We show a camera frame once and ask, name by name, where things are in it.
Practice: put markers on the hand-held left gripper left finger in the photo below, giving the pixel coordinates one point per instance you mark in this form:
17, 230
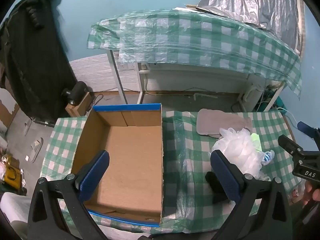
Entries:
96, 171

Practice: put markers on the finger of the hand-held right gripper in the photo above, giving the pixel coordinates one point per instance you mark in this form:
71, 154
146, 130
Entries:
290, 145
306, 128

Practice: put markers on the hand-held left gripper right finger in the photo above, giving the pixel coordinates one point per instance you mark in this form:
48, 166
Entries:
225, 177

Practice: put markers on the white plastic bag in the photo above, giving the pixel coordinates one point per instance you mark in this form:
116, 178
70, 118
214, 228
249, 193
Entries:
237, 150

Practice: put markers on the light green cloth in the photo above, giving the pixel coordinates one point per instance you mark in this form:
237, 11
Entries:
256, 141

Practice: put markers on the cardboard box with blue tape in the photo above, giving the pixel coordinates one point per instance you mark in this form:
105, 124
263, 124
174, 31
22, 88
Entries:
130, 160

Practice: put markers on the grey cloth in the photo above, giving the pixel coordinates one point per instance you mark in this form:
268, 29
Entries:
217, 122

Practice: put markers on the person's right hand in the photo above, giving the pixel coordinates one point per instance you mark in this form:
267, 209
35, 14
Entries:
311, 192

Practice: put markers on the blue striped sock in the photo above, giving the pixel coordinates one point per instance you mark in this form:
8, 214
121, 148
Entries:
267, 157

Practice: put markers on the white printed plastic packet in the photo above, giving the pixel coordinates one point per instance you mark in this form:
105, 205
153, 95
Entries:
295, 193

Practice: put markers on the teal cloth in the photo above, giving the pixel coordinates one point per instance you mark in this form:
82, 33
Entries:
279, 102

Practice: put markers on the green checkered plastic tablecloth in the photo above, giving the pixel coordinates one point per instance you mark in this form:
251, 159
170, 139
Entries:
190, 135

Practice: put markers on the white slipper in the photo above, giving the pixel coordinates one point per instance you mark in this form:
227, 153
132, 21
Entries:
28, 127
37, 150

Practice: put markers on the black cylindrical device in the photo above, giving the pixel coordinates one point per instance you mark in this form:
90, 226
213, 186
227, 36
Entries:
77, 92

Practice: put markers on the yellow black tool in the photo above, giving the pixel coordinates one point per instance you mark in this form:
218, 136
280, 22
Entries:
11, 176

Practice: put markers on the white padded cloth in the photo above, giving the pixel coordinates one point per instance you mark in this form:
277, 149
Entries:
13, 207

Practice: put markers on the white metal table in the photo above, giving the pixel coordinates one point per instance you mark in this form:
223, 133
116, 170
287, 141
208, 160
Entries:
117, 75

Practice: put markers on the brown cardboard sheet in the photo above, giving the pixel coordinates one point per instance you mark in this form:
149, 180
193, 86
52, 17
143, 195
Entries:
7, 116

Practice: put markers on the black hanging jacket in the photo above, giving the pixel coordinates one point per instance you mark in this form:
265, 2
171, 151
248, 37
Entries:
32, 55

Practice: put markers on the silver foil sheet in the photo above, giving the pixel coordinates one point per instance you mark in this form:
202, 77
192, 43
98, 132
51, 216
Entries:
250, 2

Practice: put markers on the white wall socket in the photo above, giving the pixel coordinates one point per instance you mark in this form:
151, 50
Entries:
127, 65

